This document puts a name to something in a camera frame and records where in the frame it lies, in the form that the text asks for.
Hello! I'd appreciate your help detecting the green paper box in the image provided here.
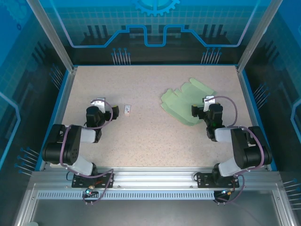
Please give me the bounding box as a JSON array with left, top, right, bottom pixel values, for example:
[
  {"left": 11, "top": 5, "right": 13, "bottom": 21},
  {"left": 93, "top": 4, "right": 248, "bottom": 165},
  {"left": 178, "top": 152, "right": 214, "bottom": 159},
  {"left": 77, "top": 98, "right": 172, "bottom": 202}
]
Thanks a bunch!
[{"left": 161, "top": 79, "right": 217, "bottom": 127}]

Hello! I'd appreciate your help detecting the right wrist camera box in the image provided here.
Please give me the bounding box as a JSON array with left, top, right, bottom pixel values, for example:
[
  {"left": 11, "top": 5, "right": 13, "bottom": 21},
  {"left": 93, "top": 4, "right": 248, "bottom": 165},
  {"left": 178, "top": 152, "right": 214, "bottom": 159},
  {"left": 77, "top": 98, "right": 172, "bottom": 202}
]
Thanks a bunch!
[{"left": 203, "top": 95, "right": 216, "bottom": 112}]

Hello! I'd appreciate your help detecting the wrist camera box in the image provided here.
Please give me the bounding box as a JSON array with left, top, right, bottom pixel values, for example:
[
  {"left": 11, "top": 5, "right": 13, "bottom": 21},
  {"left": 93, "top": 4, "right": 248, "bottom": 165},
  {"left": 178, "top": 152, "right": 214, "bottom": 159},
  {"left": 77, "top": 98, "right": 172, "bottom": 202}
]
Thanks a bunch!
[
  {"left": 91, "top": 97, "right": 106, "bottom": 114},
  {"left": 203, "top": 95, "right": 216, "bottom": 112}
]

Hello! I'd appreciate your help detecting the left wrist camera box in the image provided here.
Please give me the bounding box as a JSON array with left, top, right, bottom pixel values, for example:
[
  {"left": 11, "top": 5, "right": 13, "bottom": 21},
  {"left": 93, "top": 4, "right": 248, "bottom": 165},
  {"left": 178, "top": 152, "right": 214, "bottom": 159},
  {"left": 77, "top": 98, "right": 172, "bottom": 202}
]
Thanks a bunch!
[{"left": 91, "top": 97, "right": 106, "bottom": 114}]

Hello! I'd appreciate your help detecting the left aluminium side rail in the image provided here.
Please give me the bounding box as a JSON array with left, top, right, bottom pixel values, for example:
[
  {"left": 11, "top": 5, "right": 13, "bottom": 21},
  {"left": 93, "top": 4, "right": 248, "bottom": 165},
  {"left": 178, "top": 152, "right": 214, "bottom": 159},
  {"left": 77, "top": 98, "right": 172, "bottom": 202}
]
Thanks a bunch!
[{"left": 39, "top": 67, "right": 78, "bottom": 171}]

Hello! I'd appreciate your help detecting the aluminium side rail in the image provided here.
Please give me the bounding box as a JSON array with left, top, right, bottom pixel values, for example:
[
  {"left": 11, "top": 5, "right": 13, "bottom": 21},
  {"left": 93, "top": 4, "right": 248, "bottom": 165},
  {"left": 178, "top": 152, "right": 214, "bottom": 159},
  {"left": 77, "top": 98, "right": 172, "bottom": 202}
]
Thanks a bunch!
[
  {"left": 236, "top": 67, "right": 271, "bottom": 170},
  {"left": 39, "top": 67, "right": 78, "bottom": 171}
]

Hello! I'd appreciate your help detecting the right aluminium side rail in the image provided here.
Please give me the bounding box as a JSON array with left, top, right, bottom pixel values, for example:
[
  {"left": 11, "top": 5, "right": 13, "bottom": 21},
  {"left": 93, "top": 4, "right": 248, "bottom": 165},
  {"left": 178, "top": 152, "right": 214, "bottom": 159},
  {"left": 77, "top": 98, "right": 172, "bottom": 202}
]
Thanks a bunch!
[{"left": 236, "top": 67, "right": 271, "bottom": 170}]

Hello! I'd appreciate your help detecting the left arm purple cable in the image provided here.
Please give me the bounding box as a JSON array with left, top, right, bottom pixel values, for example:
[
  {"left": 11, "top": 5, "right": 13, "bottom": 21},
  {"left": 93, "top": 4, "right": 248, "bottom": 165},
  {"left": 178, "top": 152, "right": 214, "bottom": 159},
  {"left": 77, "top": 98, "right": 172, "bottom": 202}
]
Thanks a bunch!
[{"left": 60, "top": 100, "right": 115, "bottom": 206}]

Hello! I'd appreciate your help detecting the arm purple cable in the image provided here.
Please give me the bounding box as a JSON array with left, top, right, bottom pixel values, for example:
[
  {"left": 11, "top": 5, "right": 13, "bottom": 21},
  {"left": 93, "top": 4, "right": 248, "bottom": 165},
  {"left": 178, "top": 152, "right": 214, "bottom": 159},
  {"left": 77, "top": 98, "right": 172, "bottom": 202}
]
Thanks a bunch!
[
  {"left": 60, "top": 100, "right": 115, "bottom": 206},
  {"left": 204, "top": 95, "right": 269, "bottom": 204}
]

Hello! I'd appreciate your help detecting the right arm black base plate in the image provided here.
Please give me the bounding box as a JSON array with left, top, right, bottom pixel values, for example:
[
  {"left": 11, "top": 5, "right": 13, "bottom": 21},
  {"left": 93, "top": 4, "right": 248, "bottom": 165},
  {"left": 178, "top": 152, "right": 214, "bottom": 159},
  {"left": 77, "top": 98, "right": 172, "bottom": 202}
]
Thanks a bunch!
[{"left": 196, "top": 172, "right": 240, "bottom": 189}]

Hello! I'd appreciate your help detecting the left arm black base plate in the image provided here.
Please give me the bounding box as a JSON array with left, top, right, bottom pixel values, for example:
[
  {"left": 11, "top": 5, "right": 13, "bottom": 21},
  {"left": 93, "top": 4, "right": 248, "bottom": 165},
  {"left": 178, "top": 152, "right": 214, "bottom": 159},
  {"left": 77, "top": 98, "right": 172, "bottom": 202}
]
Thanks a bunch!
[{"left": 71, "top": 173, "right": 115, "bottom": 189}]

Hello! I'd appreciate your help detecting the aluminium mounting rail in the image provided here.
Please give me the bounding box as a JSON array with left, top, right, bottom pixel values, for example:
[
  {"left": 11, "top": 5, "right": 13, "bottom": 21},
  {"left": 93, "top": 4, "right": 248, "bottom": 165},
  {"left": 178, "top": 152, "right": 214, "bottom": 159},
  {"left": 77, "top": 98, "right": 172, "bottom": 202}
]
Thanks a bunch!
[{"left": 30, "top": 167, "right": 282, "bottom": 189}]

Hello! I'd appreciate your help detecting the left cable connector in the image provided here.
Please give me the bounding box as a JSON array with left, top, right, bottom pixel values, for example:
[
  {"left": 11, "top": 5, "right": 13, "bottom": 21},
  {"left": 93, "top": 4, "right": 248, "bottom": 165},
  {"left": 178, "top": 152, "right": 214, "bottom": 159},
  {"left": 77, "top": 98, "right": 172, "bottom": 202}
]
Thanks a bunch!
[{"left": 85, "top": 186, "right": 99, "bottom": 198}]

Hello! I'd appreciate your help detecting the cable connector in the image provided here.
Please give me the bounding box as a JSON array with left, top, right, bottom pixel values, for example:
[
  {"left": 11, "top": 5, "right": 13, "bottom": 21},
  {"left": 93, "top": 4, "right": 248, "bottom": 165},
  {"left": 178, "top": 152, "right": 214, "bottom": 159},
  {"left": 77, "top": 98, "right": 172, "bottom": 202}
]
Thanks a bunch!
[
  {"left": 215, "top": 188, "right": 237, "bottom": 197},
  {"left": 85, "top": 186, "right": 99, "bottom": 198}
]

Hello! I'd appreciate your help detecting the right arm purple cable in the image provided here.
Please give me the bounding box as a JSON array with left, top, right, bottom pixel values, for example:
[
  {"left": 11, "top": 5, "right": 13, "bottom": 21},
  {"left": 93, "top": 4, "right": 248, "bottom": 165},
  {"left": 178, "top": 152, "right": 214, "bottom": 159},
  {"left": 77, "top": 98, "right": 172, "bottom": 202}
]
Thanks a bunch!
[{"left": 204, "top": 95, "right": 269, "bottom": 204}]

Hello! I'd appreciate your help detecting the right cable connector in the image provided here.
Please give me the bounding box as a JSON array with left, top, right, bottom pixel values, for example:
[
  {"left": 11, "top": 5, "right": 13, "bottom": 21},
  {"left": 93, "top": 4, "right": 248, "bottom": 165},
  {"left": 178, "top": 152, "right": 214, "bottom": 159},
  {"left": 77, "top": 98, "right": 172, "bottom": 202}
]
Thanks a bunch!
[{"left": 215, "top": 188, "right": 237, "bottom": 197}]

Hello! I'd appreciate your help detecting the slotted grey cable duct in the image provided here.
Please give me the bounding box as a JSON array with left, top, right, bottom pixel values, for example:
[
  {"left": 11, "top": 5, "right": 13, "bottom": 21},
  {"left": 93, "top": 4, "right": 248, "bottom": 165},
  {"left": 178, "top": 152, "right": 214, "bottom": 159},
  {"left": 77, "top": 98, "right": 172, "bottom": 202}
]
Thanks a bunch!
[{"left": 37, "top": 190, "right": 216, "bottom": 201}]

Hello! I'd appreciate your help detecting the right aluminium frame post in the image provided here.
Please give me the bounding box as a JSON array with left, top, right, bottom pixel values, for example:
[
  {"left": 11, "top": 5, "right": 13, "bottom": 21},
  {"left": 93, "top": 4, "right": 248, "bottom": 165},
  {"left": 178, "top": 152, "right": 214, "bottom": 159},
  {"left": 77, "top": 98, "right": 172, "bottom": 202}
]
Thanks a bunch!
[{"left": 236, "top": 0, "right": 284, "bottom": 73}]

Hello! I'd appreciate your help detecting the aluminium frame post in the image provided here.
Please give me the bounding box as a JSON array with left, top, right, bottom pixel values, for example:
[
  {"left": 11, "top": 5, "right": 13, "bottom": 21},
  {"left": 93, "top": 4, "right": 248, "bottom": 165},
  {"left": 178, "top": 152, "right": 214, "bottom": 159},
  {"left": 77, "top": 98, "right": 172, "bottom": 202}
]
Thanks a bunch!
[
  {"left": 25, "top": 0, "right": 78, "bottom": 73},
  {"left": 236, "top": 0, "right": 284, "bottom": 73}
]

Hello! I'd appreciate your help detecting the left aluminium frame post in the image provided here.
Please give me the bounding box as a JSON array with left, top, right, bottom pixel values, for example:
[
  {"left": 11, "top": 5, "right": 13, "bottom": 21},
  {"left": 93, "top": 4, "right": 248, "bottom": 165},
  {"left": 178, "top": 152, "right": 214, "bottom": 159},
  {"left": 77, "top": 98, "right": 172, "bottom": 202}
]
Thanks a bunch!
[{"left": 25, "top": 0, "right": 78, "bottom": 73}]

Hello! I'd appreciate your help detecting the aluminium lower frame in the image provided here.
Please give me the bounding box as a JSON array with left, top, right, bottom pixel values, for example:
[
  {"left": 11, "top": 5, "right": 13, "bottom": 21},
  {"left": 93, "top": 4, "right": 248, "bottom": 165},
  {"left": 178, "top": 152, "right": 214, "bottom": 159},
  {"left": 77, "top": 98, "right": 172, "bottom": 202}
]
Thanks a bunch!
[{"left": 14, "top": 183, "right": 297, "bottom": 226}]

